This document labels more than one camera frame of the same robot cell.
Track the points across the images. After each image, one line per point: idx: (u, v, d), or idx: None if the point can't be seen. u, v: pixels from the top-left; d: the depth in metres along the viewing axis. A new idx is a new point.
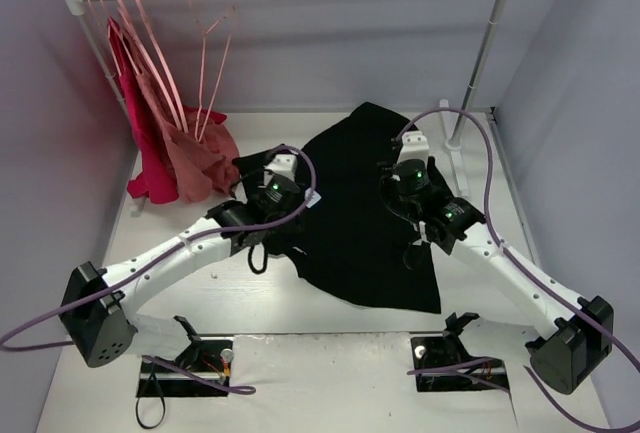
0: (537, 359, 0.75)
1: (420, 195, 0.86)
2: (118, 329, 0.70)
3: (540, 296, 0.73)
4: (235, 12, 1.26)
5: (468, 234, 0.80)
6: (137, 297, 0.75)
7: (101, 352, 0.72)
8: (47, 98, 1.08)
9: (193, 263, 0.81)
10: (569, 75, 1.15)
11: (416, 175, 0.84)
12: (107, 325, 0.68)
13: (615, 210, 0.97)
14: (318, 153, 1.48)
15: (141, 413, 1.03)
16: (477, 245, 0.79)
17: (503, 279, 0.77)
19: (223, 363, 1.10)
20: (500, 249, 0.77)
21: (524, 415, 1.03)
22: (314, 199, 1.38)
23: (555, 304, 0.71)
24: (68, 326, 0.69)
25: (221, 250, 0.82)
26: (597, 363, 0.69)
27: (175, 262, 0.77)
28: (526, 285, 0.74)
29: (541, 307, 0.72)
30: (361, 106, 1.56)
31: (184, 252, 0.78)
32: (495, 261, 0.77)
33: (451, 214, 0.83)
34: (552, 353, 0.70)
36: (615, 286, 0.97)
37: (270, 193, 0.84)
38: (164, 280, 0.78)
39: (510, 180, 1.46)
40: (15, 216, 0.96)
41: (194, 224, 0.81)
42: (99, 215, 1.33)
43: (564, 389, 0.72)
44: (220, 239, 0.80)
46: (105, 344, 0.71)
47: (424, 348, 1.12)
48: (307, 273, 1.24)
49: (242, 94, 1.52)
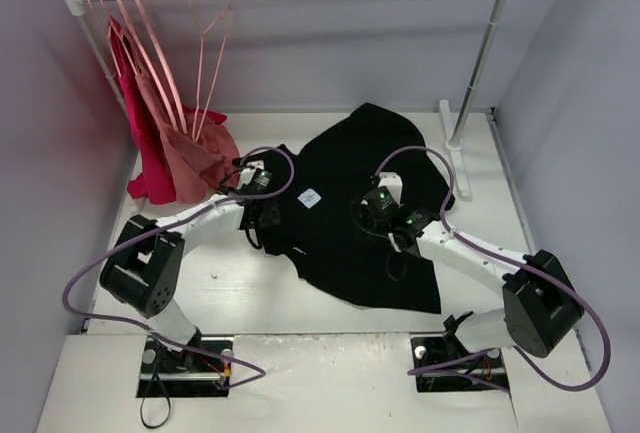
0: (513, 329, 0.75)
1: (388, 211, 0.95)
2: (173, 266, 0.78)
3: (489, 261, 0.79)
4: (232, 12, 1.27)
5: (425, 231, 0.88)
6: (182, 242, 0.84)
7: (155, 299, 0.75)
8: (48, 98, 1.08)
9: (217, 226, 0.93)
10: (569, 75, 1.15)
11: (379, 195, 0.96)
12: (170, 260, 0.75)
13: (615, 210, 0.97)
14: (319, 153, 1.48)
15: (148, 415, 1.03)
16: (433, 236, 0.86)
17: (462, 260, 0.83)
19: (223, 363, 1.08)
20: (451, 233, 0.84)
21: (524, 415, 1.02)
22: (314, 199, 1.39)
23: (503, 264, 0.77)
24: (123, 270, 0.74)
25: (235, 217, 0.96)
26: (568, 319, 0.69)
27: (207, 220, 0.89)
28: (474, 255, 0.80)
29: (493, 271, 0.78)
30: (362, 106, 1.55)
31: (213, 212, 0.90)
32: (449, 245, 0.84)
33: (412, 220, 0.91)
34: (515, 312, 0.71)
36: (616, 286, 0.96)
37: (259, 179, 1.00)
38: (197, 235, 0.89)
39: (510, 181, 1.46)
40: (15, 217, 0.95)
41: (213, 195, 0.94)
42: (99, 214, 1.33)
43: (542, 354, 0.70)
44: (235, 206, 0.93)
46: (160, 287, 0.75)
47: (424, 348, 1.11)
48: (307, 274, 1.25)
49: (242, 94, 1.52)
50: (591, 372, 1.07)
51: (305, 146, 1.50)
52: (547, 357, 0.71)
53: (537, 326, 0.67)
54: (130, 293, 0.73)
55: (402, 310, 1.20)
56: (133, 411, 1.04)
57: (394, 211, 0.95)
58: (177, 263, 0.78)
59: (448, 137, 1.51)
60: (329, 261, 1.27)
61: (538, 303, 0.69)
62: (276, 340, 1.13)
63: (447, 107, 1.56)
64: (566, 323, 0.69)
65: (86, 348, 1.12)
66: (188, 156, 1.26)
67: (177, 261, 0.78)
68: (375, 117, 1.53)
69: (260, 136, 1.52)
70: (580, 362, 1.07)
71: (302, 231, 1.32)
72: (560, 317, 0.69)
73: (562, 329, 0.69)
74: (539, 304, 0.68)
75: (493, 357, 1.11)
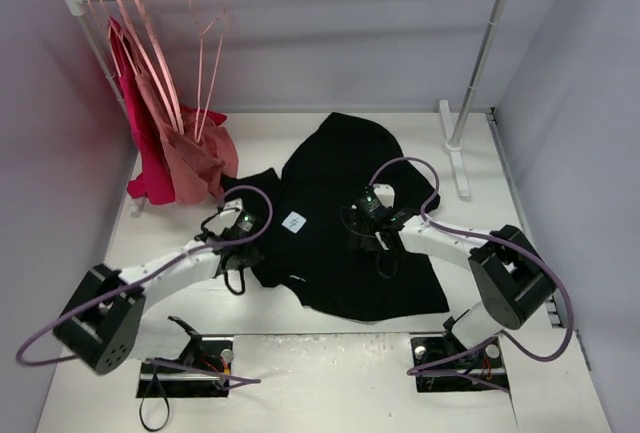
0: (489, 302, 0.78)
1: (375, 212, 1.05)
2: (130, 326, 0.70)
3: (460, 241, 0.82)
4: (226, 15, 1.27)
5: (406, 223, 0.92)
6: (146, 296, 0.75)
7: (110, 355, 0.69)
8: (48, 98, 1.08)
9: (190, 275, 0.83)
10: (570, 74, 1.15)
11: (366, 197, 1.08)
12: (128, 317, 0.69)
13: (615, 211, 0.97)
14: (315, 159, 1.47)
15: (146, 415, 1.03)
16: (411, 226, 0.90)
17: (439, 244, 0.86)
19: (223, 363, 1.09)
20: (428, 222, 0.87)
21: (524, 415, 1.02)
22: (299, 224, 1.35)
23: (472, 241, 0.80)
24: (72, 331, 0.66)
25: (212, 265, 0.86)
26: (541, 292, 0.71)
27: (178, 271, 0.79)
28: (446, 237, 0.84)
29: (463, 249, 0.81)
30: (328, 117, 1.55)
31: (185, 262, 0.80)
32: (427, 233, 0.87)
33: (394, 217, 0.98)
34: (486, 282, 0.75)
36: (616, 285, 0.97)
37: (242, 224, 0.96)
38: (165, 287, 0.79)
39: (510, 180, 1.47)
40: (15, 217, 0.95)
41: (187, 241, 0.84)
42: (99, 215, 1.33)
43: (516, 325, 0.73)
44: (213, 255, 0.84)
46: (117, 344, 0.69)
47: (423, 348, 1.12)
48: (312, 301, 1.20)
49: (241, 95, 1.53)
50: (591, 371, 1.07)
51: (286, 163, 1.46)
52: (521, 326, 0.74)
53: (503, 295, 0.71)
54: (82, 351, 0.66)
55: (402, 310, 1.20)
56: (133, 411, 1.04)
57: (381, 212, 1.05)
58: (137, 317, 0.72)
59: (448, 137, 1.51)
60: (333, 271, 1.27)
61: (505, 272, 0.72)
62: (275, 340, 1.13)
63: (447, 107, 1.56)
64: (539, 296, 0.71)
65: None
66: (187, 156, 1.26)
67: (136, 315, 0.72)
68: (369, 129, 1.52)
69: (260, 136, 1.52)
70: (580, 361, 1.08)
71: (300, 245, 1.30)
72: (531, 289, 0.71)
73: (535, 301, 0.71)
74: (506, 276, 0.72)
75: (493, 357, 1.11)
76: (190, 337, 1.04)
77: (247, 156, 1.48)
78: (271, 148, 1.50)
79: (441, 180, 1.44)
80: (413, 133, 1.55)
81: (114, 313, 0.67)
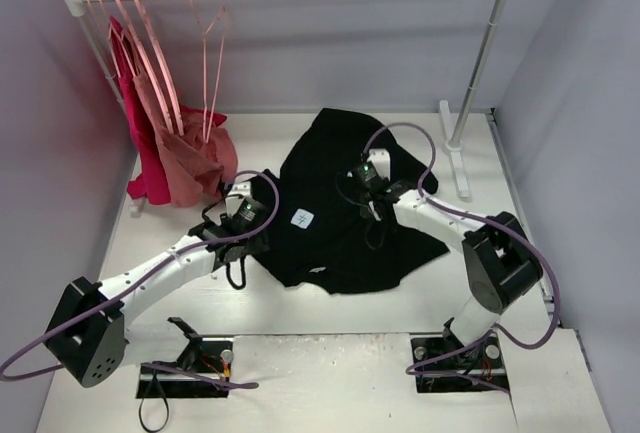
0: (474, 284, 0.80)
1: (371, 182, 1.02)
2: (114, 341, 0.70)
3: (455, 222, 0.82)
4: (227, 13, 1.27)
5: (402, 196, 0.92)
6: (133, 306, 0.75)
7: (95, 368, 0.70)
8: (48, 99, 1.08)
9: (182, 277, 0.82)
10: (570, 75, 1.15)
11: (363, 168, 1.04)
12: (108, 335, 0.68)
13: (614, 211, 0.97)
14: (319, 156, 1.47)
15: (145, 415, 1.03)
16: (408, 201, 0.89)
17: (432, 223, 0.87)
19: (223, 364, 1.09)
20: (424, 200, 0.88)
21: (525, 416, 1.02)
22: (307, 219, 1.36)
23: (466, 224, 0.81)
24: (58, 348, 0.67)
25: (207, 263, 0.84)
26: (530, 280, 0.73)
27: (167, 275, 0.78)
28: (442, 217, 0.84)
29: (457, 230, 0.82)
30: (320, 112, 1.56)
31: (175, 265, 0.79)
32: (422, 210, 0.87)
33: (391, 190, 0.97)
34: (474, 266, 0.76)
36: (616, 286, 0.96)
37: (245, 212, 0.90)
38: (155, 292, 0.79)
39: (510, 181, 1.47)
40: (15, 217, 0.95)
41: (179, 240, 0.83)
42: (99, 214, 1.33)
43: (500, 308, 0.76)
44: (206, 253, 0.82)
46: (101, 358, 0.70)
47: (423, 349, 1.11)
48: (339, 288, 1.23)
49: (242, 95, 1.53)
50: (591, 372, 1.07)
51: (291, 155, 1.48)
52: (505, 311, 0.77)
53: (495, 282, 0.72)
54: (67, 365, 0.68)
55: (402, 310, 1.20)
56: (133, 411, 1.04)
57: (377, 182, 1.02)
58: (121, 329, 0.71)
59: (448, 137, 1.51)
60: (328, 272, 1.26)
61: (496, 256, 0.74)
62: (276, 340, 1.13)
63: (447, 107, 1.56)
64: (525, 281, 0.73)
65: None
66: (182, 158, 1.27)
67: (120, 329, 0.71)
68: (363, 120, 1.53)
69: (260, 137, 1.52)
70: (580, 362, 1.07)
71: (296, 247, 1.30)
72: (519, 276, 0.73)
73: (520, 286, 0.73)
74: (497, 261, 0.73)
75: (493, 357, 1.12)
76: (189, 339, 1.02)
77: (247, 157, 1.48)
78: (271, 148, 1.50)
79: (441, 180, 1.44)
80: (413, 133, 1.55)
81: (92, 331, 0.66)
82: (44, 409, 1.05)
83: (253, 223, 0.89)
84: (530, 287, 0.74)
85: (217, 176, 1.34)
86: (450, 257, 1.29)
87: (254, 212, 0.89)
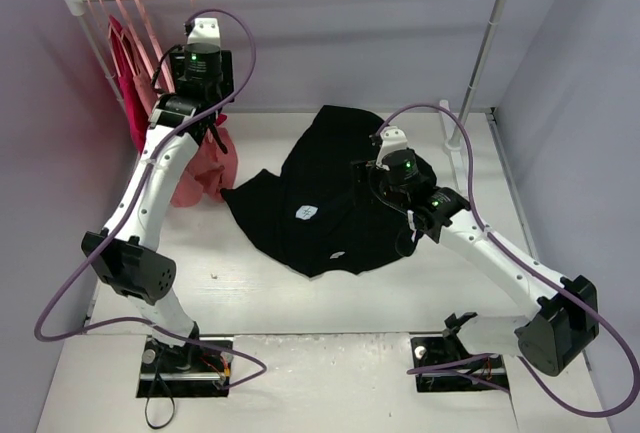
0: (523, 342, 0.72)
1: (409, 186, 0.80)
2: (155, 263, 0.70)
3: (522, 277, 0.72)
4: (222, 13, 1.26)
5: (454, 220, 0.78)
6: (148, 232, 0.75)
7: (160, 283, 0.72)
8: (48, 97, 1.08)
9: (173, 177, 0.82)
10: (570, 75, 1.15)
11: (406, 165, 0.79)
12: (143, 260, 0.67)
13: (614, 210, 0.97)
14: (320, 153, 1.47)
15: (153, 416, 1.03)
16: (462, 230, 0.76)
17: (487, 263, 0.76)
19: (223, 363, 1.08)
20: (485, 233, 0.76)
21: (524, 416, 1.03)
22: (310, 211, 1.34)
23: (539, 284, 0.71)
24: (118, 284, 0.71)
25: (186, 149, 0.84)
26: (583, 345, 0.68)
27: (157, 182, 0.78)
28: (508, 266, 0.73)
29: (526, 288, 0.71)
30: (320, 110, 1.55)
31: (158, 170, 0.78)
32: (480, 246, 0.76)
33: (437, 201, 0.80)
34: (537, 333, 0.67)
36: (613, 286, 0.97)
37: (194, 66, 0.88)
38: (159, 204, 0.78)
39: (510, 180, 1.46)
40: (14, 215, 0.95)
41: (148, 144, 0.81)
42: (99, 213, 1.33)
43: (551, 372, 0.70)
44: (178, 141, 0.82)
46: (156, 279, 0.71)
47: (424, 348, 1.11)
48: (357, 266, 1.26)
49: (242, 94, 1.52)
50: (591, 372, 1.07)
51: (291, 150, 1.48)
52: (557, 374, 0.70)
53: (560, 353, 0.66)
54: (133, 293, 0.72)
55: (402, 310, 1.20)
56: (133, 411, 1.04)
57: (419, 189, 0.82)
58: (156, 254, 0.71)
59: (448, 137, 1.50)
60: (328, 267, 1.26)
61: (564, 331, 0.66)
62: (276, 340, 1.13)
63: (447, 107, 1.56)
64: (578, 346, 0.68)
65: (87, 349, 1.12)
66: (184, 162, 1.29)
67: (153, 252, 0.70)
68: (363, 118, 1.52)
69: (260, 136, 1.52)
70: (580, 362, 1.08)
71: (297, 241, 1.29)
72: (578, 343, 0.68)
73: (574, 349, 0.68)
74: (564, 334, 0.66)
75: (493, 357, 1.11)
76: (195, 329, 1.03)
77: (247, 156, 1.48)
78: (271, 148, 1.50)
79: (441, 179, 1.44)
80: (413, 133, 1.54)
81: (126, 259, 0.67)
82: (44, 409, 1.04)
83: (208, 70, 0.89)
84: (585, 346, 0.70)
85: (218, 175, 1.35)
86: (449, 256, 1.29)
87: (204, 62, 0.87)
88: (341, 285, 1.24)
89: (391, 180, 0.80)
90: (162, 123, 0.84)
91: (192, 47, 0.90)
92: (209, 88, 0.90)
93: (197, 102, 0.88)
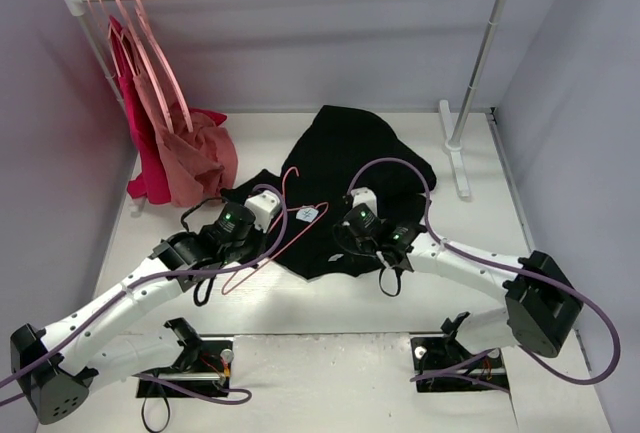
0: (517, 332, 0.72)
1: (371, 231, 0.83)
2: (62, 390, 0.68)
3: (486, 270, 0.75)
4: (220, 12, 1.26)
5: (415, 244, 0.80)
6: (77, 355, 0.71)
7: (56, 407, 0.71)
8: (47, 97, 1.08)
9: (144, 311, 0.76)
10: (569, 76, 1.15)
11: (361, 214, 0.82)
12: (45, 388, 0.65)
13: (614, 211, 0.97)
14: (318, 153, 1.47)
15: (147, 414, 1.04)
16: (422, 250, 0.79)
17: (457, 271, 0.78)
19: (223, 364, 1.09)
20: (443, 246, 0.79)
21: (523, 416, 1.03)
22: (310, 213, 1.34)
23: (500, 271, 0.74)
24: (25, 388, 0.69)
25: (170, 292, 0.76)
26: (569, 316, 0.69)
27: (119, 311, 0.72)
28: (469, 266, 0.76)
29: (491, 279, 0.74)
30: (320, 110, 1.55)
31: (127, 301, 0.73)
32: (443, 258, 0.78)
33: (397, 234, 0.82)
34: (516, 316, 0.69)
36: (612, 287, 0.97)
37: (223, 223, 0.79)
38: (110, 333, 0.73)
39: (510, 181, 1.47)
40: (14, 215, 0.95)
41: (140, 267, 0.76)
42: (99, 215, 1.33)
43: (553, 353, 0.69)
44: (165, 282, 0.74)
46: (53, 404, 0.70)
47: (424, 349, 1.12)
48: (356, 268, 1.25)
49: (241, 95, 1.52)
50: (591, 372, 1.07)
51: (290, 151, 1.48)
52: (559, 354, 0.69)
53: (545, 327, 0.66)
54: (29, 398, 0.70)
55: (402, 310, 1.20)
56: (133, 411, 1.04)
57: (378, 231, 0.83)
58: (68, 383, 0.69)
59: (447, 137, 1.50)
60: (328, 268, 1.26)
61: (541, 306, 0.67)
62: (276, 340, 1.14)
63: (447, 107, 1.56)
64: (565, 318, 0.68)
65: None
66: (181, 159, 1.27)
67: (67, 381, 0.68)
68: (363, 117, 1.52)
69: (260, 136, 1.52)
70: (580, 362, 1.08)
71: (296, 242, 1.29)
72: (561, 313, 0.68)
73: (563, 323, 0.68)
74: (541, 309, 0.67)
75: (493, 357, 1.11)
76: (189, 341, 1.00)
77: (246, 157, 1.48)
78: (271, 148, 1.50)
79: (441, 180, 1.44)
80: (413, 133, 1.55)
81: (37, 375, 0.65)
82: None
83: (233, 234, 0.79)
84: (575, 318, 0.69)
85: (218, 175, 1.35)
86: None
87: (233, 225, 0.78)
88: (341, 285, 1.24)
89: (354, 232, 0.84)
90: (161, 257, 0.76)
91: (232, 204, 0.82)
92: (223, 249, 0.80)
93: (206, 256, 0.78)
